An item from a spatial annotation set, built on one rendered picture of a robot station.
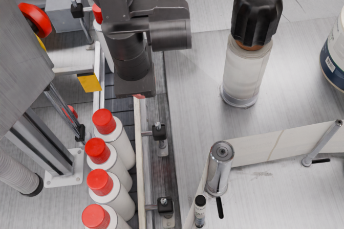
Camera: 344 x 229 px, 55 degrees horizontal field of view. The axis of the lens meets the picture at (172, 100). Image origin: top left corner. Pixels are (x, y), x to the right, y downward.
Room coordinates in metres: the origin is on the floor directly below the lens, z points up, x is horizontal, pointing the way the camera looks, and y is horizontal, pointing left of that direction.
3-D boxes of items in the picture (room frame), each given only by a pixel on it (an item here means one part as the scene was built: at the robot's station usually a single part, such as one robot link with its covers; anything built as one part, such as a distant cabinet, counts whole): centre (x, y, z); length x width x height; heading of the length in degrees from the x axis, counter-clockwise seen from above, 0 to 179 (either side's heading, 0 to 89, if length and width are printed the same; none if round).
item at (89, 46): (0.66, 0.21, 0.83); 0.06 x 0.03 x 0.01; 177
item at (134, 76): (0.34, 0.06, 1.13); 0.10 x 0.07 x 0.07; 179
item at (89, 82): (0.33, 0.14, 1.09); 0.03 x 0.01 x 0.06; 89
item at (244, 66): (0.40, -0.16, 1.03); 0.09 x 0.09 x 0.30
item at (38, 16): (0.24, 0.13, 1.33); 0.04 x 0.03 x 0.04; 54
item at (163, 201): (0.16, 0.05, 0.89); 0.06 x 0.03 x 0.12; 89
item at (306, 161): (0.21, -0.26, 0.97); 0.02 x 0.02 x 0.19
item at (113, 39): (0.34, 0.05, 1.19); 0.07 x 0.06 x 0.07; 87
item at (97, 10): (0.52, 0.12, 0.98); 0.05 x 0.05 x 0.20
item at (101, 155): (0.21, 0.13, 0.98); 0.05 x 0.05 x 0.20
